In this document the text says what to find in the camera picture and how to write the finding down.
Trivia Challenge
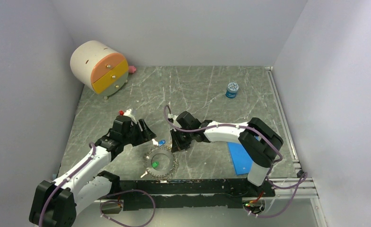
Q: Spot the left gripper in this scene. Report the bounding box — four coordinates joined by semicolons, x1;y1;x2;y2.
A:
122;118;156;147

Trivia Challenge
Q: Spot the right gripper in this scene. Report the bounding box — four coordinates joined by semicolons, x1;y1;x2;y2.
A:
170;126;194;153

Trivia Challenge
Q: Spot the green key tag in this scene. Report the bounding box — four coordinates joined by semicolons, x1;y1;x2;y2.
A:
151;162;159;168

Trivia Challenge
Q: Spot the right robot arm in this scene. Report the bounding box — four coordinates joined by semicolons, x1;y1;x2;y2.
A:
165;111;283;196

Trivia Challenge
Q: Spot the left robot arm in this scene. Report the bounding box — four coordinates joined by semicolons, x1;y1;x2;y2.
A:
29;115;156;227

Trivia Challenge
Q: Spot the pink small object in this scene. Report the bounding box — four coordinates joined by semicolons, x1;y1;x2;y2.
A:
128;66;137;74

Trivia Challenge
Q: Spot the blue small jar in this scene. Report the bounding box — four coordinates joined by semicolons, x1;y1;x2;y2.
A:
225;82;239;98

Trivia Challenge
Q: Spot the round mini drawer cabinet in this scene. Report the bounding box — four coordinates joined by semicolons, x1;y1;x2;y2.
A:
70;40;130;97

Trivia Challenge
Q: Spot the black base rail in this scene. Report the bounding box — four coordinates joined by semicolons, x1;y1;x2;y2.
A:
103;178;275;211

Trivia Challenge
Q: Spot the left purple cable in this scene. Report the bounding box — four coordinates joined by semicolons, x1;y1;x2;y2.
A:
38;142;156;227

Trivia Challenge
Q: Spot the side aluminium rail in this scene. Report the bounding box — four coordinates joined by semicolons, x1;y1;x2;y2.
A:
265;67;301;174

